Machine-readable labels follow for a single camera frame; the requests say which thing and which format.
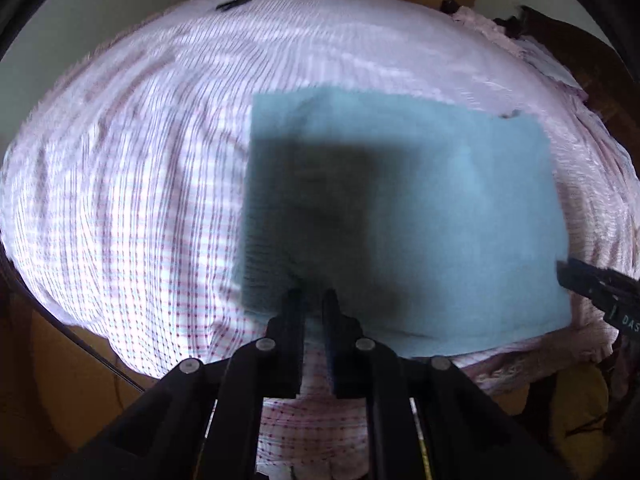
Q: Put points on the yellow cloth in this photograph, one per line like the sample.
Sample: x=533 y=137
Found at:
x=582 y=410

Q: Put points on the light blue pants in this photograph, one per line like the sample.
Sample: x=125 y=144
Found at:
x=450 y=210

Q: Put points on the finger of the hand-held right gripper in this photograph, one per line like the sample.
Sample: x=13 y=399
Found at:
x=580 y=280

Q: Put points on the pink clothing pile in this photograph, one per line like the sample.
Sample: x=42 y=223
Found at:
x=480 y=22

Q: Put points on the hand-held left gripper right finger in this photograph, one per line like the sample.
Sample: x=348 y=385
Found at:
x=332 y=360

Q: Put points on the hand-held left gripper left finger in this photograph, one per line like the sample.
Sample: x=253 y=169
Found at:
x=292 y=342

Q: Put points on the dark wooden headboard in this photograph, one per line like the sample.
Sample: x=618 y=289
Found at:
x=575 y=45

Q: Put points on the pale purple pillow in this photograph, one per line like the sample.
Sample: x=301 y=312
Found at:
x=550 y=65

